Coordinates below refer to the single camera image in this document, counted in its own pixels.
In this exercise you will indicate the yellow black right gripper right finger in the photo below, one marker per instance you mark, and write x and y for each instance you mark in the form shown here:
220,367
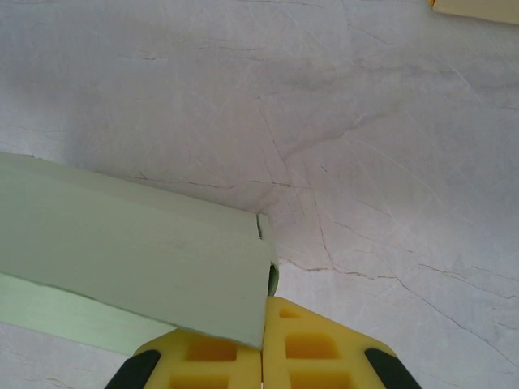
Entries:
275,344

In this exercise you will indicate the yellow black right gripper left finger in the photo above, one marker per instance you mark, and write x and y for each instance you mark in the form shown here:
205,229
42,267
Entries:
247,368

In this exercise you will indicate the green paper box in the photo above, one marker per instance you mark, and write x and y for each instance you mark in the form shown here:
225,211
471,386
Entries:
121,251

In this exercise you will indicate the orange paper box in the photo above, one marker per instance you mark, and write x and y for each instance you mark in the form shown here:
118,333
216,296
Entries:
478,8

